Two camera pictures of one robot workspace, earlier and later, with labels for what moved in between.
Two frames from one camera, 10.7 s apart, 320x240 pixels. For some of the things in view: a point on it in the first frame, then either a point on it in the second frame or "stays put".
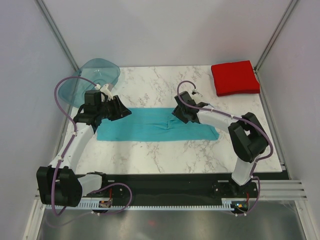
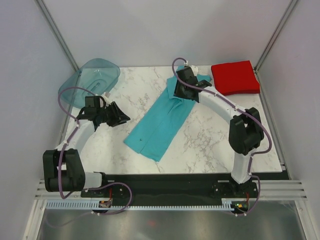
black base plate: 170,188 stays put
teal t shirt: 153,124 → 154,131
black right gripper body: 180,112 → 180,90
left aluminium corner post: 47,16 stays put
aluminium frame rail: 293,190 stays put
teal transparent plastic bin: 98,71 stays put
